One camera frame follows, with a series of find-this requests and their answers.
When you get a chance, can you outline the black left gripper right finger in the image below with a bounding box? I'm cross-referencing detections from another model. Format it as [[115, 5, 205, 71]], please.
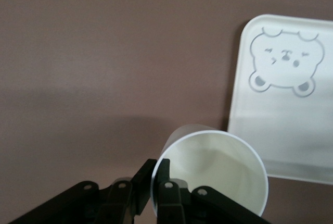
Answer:
[[155, 157, 183, 224]]

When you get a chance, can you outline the cream tray with bear print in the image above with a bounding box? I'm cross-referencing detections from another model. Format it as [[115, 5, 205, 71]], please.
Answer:
[[227, 14, 333, 186]]

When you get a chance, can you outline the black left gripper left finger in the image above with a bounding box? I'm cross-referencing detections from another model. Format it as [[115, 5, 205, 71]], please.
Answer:
[[96, 158, 157, 224]]

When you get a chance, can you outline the white plastic cup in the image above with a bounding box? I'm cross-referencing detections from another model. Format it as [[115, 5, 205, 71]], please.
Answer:
[[150, 123, 269, 218]]

